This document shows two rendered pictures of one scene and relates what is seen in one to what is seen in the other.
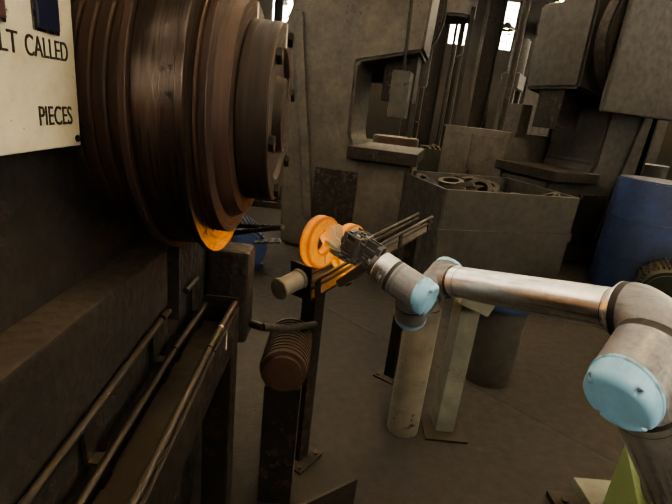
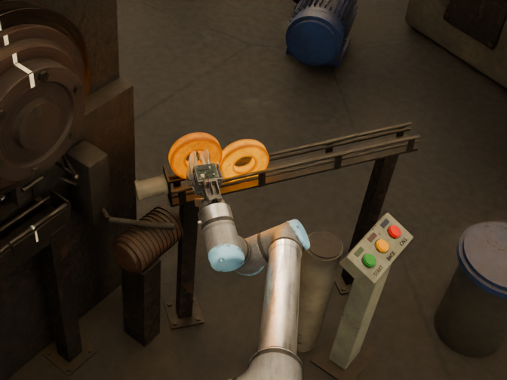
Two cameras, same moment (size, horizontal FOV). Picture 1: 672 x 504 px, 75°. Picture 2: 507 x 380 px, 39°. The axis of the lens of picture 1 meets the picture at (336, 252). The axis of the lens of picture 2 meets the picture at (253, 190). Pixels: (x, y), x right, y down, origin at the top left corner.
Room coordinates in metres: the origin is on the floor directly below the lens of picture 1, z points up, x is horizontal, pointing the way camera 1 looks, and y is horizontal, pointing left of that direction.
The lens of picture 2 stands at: (0.04, -0.93, 2.17)
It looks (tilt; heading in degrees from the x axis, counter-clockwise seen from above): 45 degrees down; 33
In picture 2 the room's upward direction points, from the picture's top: 8 degrees clockwise
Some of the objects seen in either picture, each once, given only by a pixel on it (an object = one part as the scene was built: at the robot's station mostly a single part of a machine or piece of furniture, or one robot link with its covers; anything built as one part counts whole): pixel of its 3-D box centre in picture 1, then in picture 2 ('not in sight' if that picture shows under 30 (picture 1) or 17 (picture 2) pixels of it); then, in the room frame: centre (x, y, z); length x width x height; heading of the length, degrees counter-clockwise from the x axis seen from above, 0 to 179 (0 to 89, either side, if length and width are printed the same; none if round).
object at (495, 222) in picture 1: (472, 229); not in sight; (3.24, -1.00, 0.39); 1.03 x 0.83 x 0.77; 106
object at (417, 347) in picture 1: (412, 369); (311, 295); (1.41, -0.33, 0.26); 0.12 x 0.12 x 0.52
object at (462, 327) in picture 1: (455, 356); (361, 304); (1.45, -0.49, 0.31); 0.24 x 0.16 x 0.62; 1
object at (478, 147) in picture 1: (482, 181); not in sight; (4.90, -1.52, 0.55); 1.10 x 0.53 x 1.10; 21
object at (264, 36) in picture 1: (270, 114); (32, 121); (0.76, 0.13, 1.11); 0.28 x 0.06 x 0.28; 1
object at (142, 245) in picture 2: (282, 411); (149, 278); (1.09, 0.10, 0.27); 0.22 x 0.13 x 0.53; 1
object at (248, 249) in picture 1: (229, 291); (88, 182); (0.99, 0.25, 0.68); 0.11 x 0.08 x 0.24; 91
